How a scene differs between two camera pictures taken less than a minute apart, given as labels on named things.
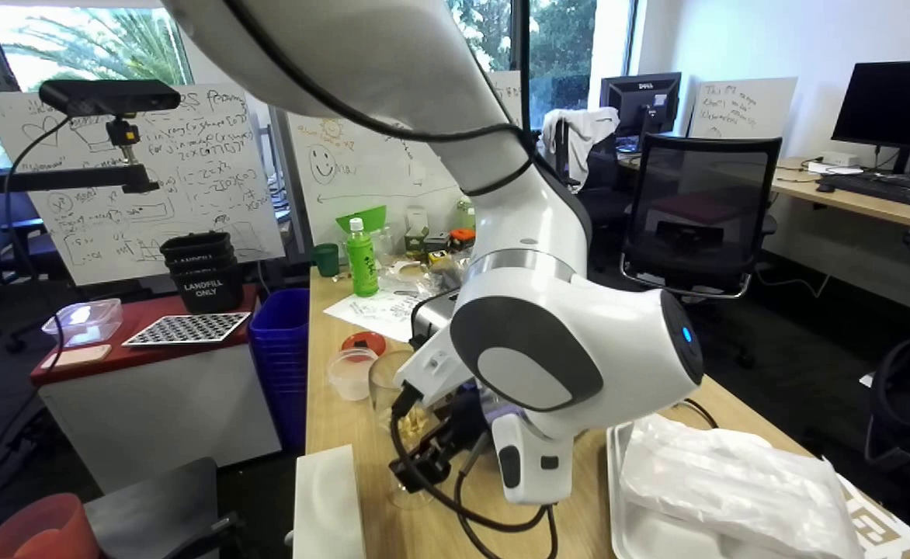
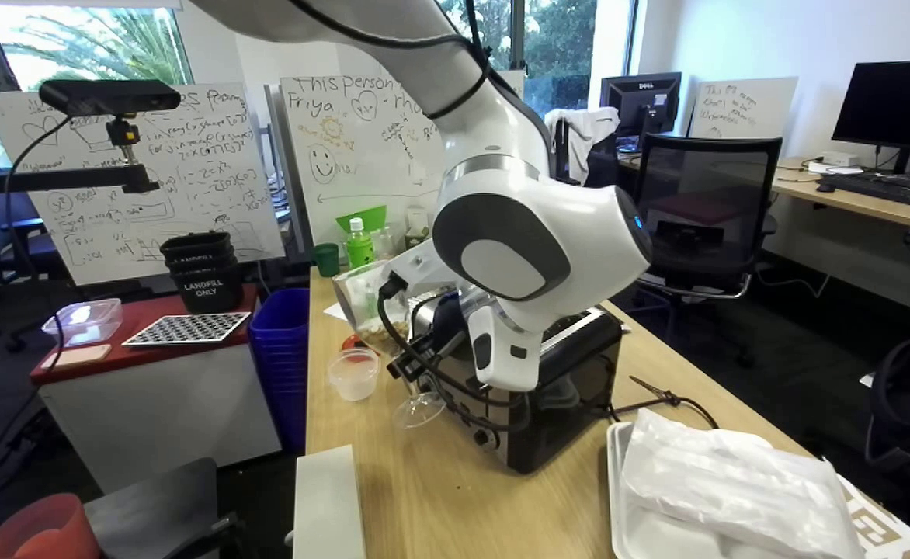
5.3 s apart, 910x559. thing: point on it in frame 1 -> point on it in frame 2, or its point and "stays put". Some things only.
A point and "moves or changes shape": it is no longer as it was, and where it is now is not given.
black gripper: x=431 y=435 -> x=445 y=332
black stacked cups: x=207 y=267 stays put
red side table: x=139 y=410 stays put
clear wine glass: x=387 y=369 moves or changes shape
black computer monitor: x=901 y=104 stays put
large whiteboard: x=202 y=151 stays put
